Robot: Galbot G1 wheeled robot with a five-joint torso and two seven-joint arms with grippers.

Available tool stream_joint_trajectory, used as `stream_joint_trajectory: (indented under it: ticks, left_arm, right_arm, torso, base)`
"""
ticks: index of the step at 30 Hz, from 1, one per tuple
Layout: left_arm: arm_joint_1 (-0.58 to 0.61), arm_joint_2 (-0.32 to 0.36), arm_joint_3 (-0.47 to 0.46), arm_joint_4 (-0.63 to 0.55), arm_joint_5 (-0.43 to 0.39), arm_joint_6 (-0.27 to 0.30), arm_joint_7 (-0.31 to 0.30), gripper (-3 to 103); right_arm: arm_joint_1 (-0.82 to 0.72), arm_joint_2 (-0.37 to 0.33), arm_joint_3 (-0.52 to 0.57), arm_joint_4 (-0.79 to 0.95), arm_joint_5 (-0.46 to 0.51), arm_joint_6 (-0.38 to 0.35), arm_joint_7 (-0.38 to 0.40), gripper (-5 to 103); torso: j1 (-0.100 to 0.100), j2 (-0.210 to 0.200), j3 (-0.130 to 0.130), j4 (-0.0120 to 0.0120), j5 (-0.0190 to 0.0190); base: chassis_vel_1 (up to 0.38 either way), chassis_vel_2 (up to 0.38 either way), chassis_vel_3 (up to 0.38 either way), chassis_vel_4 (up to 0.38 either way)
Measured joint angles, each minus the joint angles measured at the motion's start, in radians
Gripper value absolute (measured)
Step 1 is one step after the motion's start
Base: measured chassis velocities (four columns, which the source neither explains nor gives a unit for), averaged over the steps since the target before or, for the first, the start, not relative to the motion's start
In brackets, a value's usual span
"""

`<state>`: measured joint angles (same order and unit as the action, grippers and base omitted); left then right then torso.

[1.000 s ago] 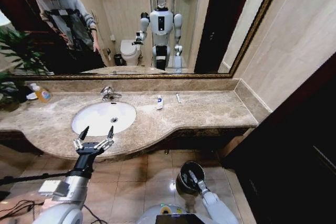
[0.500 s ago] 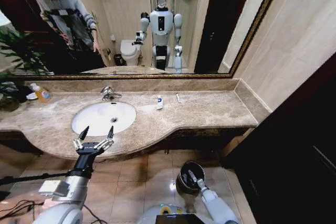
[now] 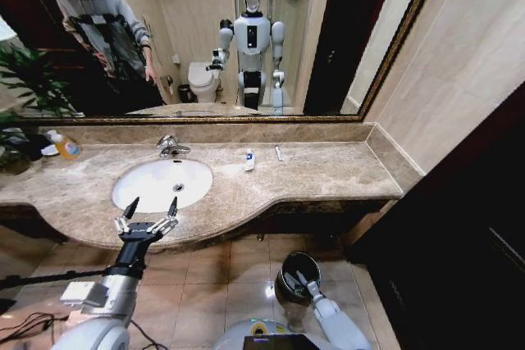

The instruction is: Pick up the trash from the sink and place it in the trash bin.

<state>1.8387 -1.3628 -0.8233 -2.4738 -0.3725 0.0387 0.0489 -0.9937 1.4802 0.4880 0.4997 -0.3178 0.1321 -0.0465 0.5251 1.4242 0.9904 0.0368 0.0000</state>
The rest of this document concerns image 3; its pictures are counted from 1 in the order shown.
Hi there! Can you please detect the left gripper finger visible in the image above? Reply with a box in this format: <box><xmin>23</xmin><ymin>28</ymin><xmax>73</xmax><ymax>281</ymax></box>
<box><xmin>148</xmin><ymin>197</ymin><xmax>180</xmax><ymax>238</ymax></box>
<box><xmin>113</xmin><ymin>197</ymin><xmax>141</xmax><ymax>237</ymax></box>

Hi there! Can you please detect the shiny dark metal trash bin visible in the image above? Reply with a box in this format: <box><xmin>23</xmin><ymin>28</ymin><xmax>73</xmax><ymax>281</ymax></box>
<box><xmin>273</xmin><ymin>251</ymin><xmax>322</xmax><ymax>307</ymax></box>

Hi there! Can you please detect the white oval sink basin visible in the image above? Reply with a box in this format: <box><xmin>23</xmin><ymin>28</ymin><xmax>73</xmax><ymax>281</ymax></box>
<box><xmin>112</xmin><ymin>157</ymin><xmax>214</xmax><ymax>215</ymax></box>

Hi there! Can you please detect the chrome faucet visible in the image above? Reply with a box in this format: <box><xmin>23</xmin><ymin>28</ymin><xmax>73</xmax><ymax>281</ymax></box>
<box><xmin>155</xmin><ymin>134</ymin><xmax>192</xmax><ymax>159</ymax></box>

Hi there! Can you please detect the white robot front shell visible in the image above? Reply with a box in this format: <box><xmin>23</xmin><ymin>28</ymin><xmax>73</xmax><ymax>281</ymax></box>
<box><xmin>212</xmin><ymin>316</ymin><xmax>330</xmax><ymax>350</ymax></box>

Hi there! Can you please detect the orange liquid soap bottle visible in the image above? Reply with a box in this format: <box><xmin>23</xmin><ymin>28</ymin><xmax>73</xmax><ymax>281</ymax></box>
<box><xmin>49</xmin><ymin>130</ymin><xmax>81</xmax><ymax>161</ymax></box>

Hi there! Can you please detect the dark wooden door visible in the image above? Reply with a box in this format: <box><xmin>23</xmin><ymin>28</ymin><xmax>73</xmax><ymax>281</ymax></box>
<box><xmin>347</xmin><ymin>82</ymin><xmax>525</xmax><ymax>350</ymax></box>

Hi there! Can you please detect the green leafy plant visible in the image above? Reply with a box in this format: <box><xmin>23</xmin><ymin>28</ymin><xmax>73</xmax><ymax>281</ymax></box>
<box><xmin>0</xmin><ymin>41</ymin><xmax>80</xmax><ymax>171</ymax></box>

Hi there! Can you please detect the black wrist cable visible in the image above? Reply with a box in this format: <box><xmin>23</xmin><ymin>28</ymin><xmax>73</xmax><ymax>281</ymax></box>
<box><xmin>0</xmin><ymin>268</ymin><xmax>109</xmax><ymax>292</ymax></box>

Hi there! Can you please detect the black floor cable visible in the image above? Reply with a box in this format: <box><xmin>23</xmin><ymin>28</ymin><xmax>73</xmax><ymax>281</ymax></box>
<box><xmin>0</xmin><ymin>311</ymin><xmax>71</xmax><ymax>341</ymax></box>
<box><xmin>129</xmin><ymin>318</ymin><xmax>166</xmax><ymax>350</ymax></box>

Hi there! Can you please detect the wall mirror with dark frame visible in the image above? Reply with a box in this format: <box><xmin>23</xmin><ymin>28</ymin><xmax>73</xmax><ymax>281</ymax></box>
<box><xmin>0</xmin><ymin>0</ymin><xmax>449</xmax><ymax>125</ymax></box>

